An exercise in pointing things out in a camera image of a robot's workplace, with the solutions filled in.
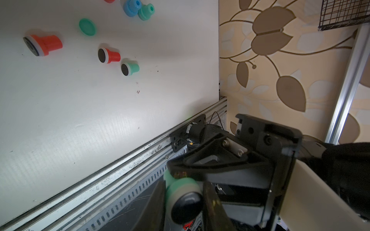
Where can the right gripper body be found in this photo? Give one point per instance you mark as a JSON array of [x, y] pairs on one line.
[[257, 203]]

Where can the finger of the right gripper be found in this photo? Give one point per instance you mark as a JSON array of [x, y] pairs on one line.
[[222, 159]]

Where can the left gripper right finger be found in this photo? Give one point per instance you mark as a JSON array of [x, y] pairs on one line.
[[213, 213]]

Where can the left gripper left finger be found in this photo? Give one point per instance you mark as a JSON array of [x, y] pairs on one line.
[[154, 213]]

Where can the green stamp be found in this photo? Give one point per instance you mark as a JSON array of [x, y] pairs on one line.
[[129, 68], [146, 12], [183, 200]]

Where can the blue stamp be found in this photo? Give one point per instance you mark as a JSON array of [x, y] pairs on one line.
[[132, 7]]

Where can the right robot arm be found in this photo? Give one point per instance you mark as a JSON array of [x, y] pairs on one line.
[[345, 168]]

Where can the green cap upper right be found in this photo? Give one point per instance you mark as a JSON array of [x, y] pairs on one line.
[[87, 27]]

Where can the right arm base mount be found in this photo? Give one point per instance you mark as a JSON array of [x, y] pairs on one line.
[[196, 131]]

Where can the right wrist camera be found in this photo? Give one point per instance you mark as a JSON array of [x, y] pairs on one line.
[[311, 205]]

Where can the right wire basket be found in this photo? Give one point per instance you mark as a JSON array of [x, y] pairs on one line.
[[340, 13]]

